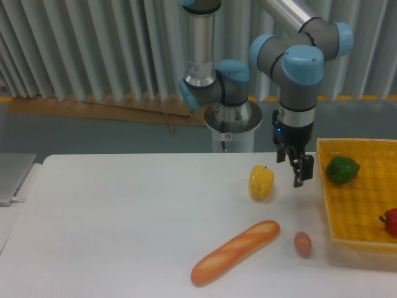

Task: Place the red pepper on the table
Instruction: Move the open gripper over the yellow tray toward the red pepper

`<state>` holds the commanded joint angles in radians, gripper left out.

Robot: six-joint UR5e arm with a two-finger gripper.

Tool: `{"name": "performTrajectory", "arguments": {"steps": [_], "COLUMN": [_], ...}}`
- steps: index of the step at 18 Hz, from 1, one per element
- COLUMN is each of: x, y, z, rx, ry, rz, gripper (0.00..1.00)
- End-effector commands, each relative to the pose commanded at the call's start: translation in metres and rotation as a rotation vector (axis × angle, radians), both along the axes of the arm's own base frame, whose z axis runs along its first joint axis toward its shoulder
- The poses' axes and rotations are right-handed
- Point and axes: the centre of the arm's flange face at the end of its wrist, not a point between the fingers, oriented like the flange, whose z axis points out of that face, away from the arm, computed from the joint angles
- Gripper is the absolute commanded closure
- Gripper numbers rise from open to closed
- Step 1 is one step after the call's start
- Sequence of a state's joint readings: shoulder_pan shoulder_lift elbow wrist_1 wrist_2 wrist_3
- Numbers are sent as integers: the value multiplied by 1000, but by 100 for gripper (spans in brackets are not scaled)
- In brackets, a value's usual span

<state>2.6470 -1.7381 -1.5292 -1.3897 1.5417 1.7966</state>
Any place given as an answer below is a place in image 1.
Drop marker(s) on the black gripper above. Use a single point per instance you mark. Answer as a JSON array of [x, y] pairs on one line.
[[291, 141]]

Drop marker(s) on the red bell pepper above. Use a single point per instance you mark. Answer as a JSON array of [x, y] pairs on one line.
[[390, 221]]

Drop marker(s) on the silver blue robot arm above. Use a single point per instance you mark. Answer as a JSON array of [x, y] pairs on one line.
[[295, 64]]

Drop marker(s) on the yellow bell pepper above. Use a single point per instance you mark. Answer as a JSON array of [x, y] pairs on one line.
[[261, 181]]

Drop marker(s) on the green bell pepper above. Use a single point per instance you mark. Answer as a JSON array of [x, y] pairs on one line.
[[342, 169]]

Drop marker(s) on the toy baguette bread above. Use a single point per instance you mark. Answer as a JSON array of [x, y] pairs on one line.
[[221, 260]]

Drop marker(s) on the brown egg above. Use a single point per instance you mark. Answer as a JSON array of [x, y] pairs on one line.
[[303, 244]]

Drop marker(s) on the yellow woven basket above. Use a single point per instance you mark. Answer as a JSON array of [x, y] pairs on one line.
[[353, 208]]

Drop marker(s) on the brown cardboard sheet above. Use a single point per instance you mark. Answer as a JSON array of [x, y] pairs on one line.
[[171, 112]]

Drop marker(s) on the grey laptop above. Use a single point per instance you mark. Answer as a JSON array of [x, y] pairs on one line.
[[14, 169]]

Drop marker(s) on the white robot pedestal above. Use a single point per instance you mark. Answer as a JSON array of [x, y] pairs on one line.
[[233, 136]]

